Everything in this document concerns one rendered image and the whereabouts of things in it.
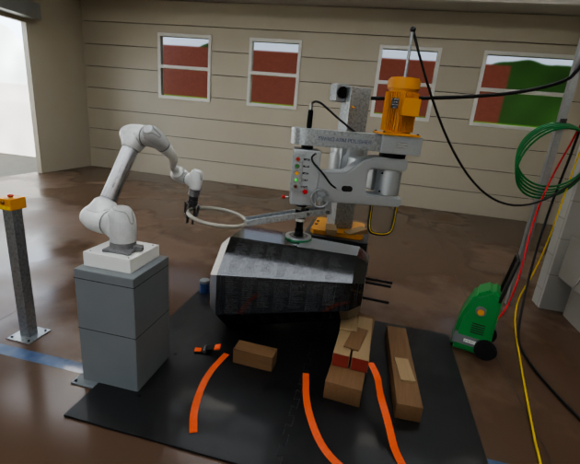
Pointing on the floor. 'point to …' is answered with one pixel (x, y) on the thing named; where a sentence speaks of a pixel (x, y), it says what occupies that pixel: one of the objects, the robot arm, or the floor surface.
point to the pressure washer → (481, 317)
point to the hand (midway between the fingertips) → (190, 219)
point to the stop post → (20, 269)
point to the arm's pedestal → (122, 323)
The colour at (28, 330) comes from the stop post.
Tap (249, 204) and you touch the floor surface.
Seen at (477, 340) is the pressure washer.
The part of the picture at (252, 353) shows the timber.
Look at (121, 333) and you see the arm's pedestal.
